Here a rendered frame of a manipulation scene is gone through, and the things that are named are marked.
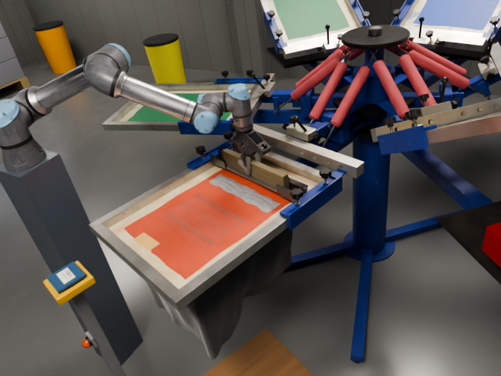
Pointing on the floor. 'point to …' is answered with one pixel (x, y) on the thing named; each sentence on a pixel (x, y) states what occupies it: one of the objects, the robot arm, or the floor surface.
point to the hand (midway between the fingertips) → (254, 170)
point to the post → (95, 332)
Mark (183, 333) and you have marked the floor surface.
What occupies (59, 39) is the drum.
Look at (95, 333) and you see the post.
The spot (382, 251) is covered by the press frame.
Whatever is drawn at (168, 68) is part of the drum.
